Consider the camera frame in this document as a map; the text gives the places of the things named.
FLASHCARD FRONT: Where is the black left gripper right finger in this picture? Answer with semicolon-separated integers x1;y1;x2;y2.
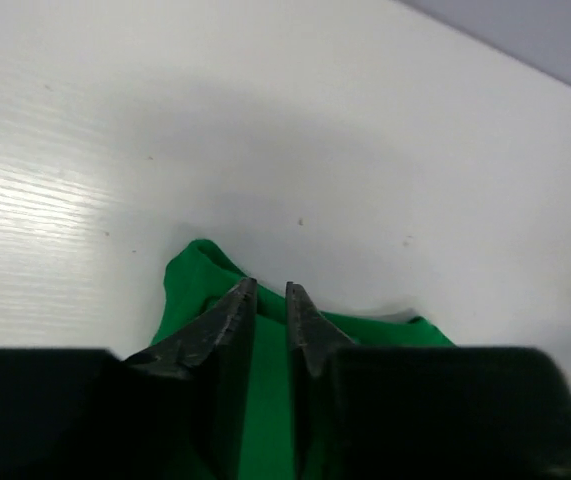
286;283;571;479

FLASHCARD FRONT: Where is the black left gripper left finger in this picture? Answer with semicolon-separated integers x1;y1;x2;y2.
0;278;258;479

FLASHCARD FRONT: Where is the green t shirt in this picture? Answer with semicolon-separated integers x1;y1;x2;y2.
152;239;453;479

